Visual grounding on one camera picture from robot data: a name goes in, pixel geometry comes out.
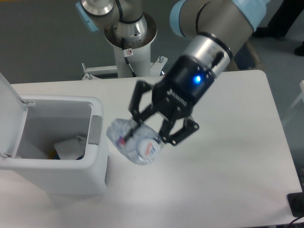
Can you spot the clear crushed plastic bottle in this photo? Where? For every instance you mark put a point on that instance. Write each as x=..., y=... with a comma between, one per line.
x=139, y=144

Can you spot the white trash can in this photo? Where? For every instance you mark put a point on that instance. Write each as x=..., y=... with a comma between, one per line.
x=56, y=142

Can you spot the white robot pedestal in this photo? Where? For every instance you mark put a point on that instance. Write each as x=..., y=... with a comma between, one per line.
x=131, y=43

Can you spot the white paper wrapper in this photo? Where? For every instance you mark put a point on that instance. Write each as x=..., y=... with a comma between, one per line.
x=72, y=149

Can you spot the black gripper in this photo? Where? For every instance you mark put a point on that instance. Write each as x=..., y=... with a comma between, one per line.
x=183, y=92

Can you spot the black device at table edge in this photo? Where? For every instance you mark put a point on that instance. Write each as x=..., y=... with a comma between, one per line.
x=296, y=203

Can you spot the blue and yellow packet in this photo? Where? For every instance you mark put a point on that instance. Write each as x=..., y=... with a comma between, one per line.
x=53, y=155

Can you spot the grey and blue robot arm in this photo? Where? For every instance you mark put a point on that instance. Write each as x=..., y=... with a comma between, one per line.
x=217, y=29

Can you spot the white trash can lid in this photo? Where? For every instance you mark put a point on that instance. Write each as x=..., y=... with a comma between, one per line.
x=13, y=116

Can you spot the white frame at right edge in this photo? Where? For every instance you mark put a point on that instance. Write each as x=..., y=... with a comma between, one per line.
x=295, y=106

